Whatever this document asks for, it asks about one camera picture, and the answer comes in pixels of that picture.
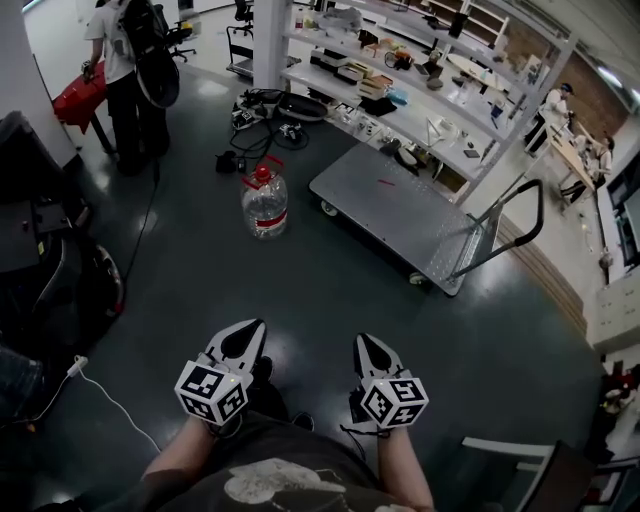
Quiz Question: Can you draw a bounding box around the white charger cable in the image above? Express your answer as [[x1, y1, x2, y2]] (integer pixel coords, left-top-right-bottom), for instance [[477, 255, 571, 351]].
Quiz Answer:
[[29, 354, 162, 454]]

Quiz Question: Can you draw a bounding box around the grey metal chair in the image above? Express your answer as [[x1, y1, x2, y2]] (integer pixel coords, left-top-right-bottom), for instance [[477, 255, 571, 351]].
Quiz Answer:
[[458, 435, 606, 512]]

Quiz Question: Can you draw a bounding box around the black oval tray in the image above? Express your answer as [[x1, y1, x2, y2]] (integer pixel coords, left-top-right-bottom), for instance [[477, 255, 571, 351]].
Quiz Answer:
[[276, 91, 330, 124]]

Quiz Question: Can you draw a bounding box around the white oval tabletop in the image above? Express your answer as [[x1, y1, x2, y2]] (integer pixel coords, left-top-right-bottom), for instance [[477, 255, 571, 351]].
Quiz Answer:
[[446, 53, 507, 93]]

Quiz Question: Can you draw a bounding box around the grey trolley with black handle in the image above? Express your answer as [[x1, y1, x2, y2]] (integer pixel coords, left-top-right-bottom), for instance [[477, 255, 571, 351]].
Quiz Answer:
[[225, 23, 303, 80]]

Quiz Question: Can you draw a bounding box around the white metal shelf rack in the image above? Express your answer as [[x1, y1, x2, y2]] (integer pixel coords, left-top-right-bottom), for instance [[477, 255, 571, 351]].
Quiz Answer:
[[252, 0, 579, 205]]

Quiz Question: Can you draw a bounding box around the black machine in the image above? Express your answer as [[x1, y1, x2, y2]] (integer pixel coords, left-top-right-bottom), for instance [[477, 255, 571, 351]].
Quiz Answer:
[[0, 110, 126, 361]]

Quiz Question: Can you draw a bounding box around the person's dark printed shirt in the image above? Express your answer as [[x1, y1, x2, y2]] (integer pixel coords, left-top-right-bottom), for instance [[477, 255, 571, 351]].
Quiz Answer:
[[74, 409, 417, 512]]

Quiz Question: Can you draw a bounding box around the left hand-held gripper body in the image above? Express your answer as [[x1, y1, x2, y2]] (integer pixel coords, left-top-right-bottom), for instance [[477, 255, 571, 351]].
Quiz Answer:
[[174, 350, 263, 438]]

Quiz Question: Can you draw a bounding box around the dark grey floor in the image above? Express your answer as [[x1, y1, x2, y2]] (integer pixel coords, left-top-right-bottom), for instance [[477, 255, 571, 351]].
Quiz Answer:
[[14, 62, 609, 512]]

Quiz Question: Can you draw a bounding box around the wooden slat panel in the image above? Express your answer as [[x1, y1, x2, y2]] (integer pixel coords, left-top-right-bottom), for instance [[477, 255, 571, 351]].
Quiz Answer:
[[492, 212, 589, 337]]

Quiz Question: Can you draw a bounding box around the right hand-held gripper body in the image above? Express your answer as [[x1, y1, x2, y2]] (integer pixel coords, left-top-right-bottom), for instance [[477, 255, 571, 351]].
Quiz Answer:
[[347, 365, 431, 430]]

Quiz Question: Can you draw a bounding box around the clear water jug red cap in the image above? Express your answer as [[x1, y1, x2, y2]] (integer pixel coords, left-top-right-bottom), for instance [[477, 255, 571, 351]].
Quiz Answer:
[[240, 154, 290, 242]]

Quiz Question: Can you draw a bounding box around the long black cable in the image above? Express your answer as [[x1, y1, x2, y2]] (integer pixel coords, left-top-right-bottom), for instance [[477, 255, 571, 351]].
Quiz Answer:
[[121, 158, 162, 284]]

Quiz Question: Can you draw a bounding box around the dark monitor screen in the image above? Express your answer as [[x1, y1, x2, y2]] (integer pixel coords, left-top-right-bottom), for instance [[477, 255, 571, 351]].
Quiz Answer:
[[606, 163, 640, 274]]

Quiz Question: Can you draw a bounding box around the black power adapter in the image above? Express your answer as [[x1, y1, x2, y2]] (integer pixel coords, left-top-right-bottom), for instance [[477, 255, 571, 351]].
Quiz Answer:
[[215, 149, 247, 175]]

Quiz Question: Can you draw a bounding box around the person's right forearm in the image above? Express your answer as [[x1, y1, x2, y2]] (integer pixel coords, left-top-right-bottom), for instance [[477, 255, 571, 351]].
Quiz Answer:
[[374, 428, 436, 512]]

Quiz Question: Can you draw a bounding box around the white drawer cabinet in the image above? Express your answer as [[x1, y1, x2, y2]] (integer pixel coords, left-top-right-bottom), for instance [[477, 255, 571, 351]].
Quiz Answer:
[[591, 269, 640, 352]]

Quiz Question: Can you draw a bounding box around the black office chair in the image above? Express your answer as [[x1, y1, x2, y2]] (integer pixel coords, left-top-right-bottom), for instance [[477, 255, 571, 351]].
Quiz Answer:
[[231, 0, 255, 38], [158, 3, 198, 64]]

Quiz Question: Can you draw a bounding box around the grey platform cart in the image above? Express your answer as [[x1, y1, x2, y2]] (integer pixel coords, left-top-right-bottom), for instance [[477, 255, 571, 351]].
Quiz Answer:
[[308, 142, 545, 299]]

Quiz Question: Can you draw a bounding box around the tangle of black cables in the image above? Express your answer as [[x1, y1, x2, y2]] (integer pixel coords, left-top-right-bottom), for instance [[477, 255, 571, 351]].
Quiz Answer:
[[228, 87, 311, 160]]

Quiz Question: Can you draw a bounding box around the light wooden table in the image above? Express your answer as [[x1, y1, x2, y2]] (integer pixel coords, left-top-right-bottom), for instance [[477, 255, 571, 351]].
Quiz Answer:
[[538, 107, 601, 194]]

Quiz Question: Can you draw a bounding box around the person's left forearm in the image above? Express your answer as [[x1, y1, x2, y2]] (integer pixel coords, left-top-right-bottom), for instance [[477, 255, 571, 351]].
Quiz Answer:
[[141, 415, 221, 482]]

